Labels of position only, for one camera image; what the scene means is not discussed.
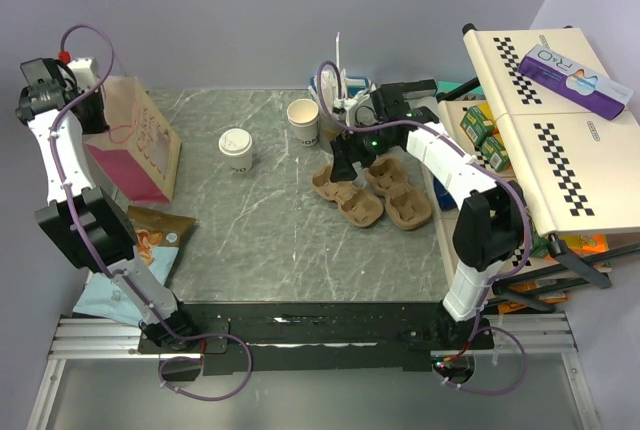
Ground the grey straw holder cup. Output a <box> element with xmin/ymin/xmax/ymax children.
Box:
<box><xmin>318</xmin><ymin>109</ymin><xmax>343</xmax><ymax>153</ymax></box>

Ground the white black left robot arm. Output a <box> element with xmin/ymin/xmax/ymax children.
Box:
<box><xmin>16</xmin><ymin>58</ymin><xmax>198</xmax><ymax>352</ymax></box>

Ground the blue white box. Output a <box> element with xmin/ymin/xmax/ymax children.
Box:
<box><xmin>308</xmin><ymin>76</ymin><xmax>373</xmax><ymax>98</ymax></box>

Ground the black rectangular box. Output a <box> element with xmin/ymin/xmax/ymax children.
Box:
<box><xmin>378</xmin><ymin>79</ymin><xmax>437</xmax><ymax>104</ymax></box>

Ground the green orange juice carton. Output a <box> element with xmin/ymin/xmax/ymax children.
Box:
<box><xmin>524</xmin><ymin>222</ymin><xmax>549</xmax><ymax>259</ymax></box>

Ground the brown pulp cup carrier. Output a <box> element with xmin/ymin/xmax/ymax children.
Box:
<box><xmin>365</xmin><ymin>156</ymin><xmax>432</xmax><ymax>231</ymax></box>

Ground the brown blue snack packet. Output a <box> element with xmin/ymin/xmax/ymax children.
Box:
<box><xmin>73</xmin><ymin>205</ymin><xmax>196</xmax><ymax>325</ymax></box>

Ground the purple white R&O box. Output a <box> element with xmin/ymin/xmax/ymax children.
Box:
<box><xmin>518</xmin><ymin>45</ymin><xmax>634</xmax><ymax>120</ymax></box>

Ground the bundle of wrapped straws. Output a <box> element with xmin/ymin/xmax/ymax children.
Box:
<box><xmin>321</xmin><ymin>68</ymin><xmax>368</xmax><ymax>109</ymax></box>

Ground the pink white paper bag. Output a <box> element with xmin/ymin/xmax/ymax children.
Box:
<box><xmin>85</xmin><ymin>76</ymin><xmax>182</xmax><ymax>204</ymax></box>

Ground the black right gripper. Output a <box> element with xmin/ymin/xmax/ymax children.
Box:
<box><xmin>329</xmin><ymin>118</ymin><xmax>396</xmax><ymax>184</ymax></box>

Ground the green box upper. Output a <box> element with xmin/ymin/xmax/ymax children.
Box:
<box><xmin>460</xmin><ymin>103</ymin><xmax>497</xmax><ymax>148</ymax></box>

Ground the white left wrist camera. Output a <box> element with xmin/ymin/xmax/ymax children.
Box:
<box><xmin>58</xmin><ymin>51</ymin><xmax>99</xmax><ymax>93</ymax></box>

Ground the white plastic cup lid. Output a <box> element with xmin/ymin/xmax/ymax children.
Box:
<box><xmin>218</xmin><ymin>128</ymin><xmax>253</xmax><ymax>156</ymax></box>

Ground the aluminium rail frame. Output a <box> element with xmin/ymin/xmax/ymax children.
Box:
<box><xmin>28</xmin><ymin>315</ymin><xmax>601</xmax><ymax>429</ymax></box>

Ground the stack of white paper cups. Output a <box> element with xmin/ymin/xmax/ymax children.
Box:
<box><xmin>286</xmin><ymin>99</ymin><xmax>319</xmax><ymax>147</ymax></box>

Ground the green box lower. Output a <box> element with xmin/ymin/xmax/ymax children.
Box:
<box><xmin>480</xmin><ymin>133</ymin><xmax>511</xmax><ymax>172</ymax></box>

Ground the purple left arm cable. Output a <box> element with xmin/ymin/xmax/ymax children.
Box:
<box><xmin>52</xmin><ymin>24</ymin><xmax>254</xmax><ymax>404</ymax></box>

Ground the blue snack packet right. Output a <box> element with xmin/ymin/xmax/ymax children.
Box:
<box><xmin>432</xmin><ymin>177</ymin><xmax>457</xmax><ymax>211</ymax></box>

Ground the cream checkered folding board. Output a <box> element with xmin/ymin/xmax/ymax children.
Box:
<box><xmin>424</xmin><ymin>25</ymin><xmax>640</xmax><ymax>296</ymax></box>

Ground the green box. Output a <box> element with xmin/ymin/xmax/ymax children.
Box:
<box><xmin>480</xmin><ymin>133</ymin><xmax>511</xmax><ymax>172</ymax></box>
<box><xmin>460</xmin><ymin>103</ymin><xmax>497</xmax><ymax>148</ymax></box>

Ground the tall wrapped straw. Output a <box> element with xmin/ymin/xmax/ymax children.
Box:
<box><xmin>335</xmin><ymin>31</ymin><xmax>342</xmax><ymax>81</ymax></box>

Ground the white paper cup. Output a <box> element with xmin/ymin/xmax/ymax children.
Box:
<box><xmin>223</xmin><ymin>149</ymin><xmax>254</xmax><ymax>174</ymax></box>

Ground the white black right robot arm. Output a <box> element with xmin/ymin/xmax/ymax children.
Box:
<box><xmin>320</xmin><ymin>79</ymin><xmax>531</xmax><ymax>349</ymax></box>

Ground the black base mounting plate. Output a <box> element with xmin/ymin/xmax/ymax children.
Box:
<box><xmin>138</xmin><ymin>302</ymin><xmax>494</xmax><ymax>376</ymax></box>

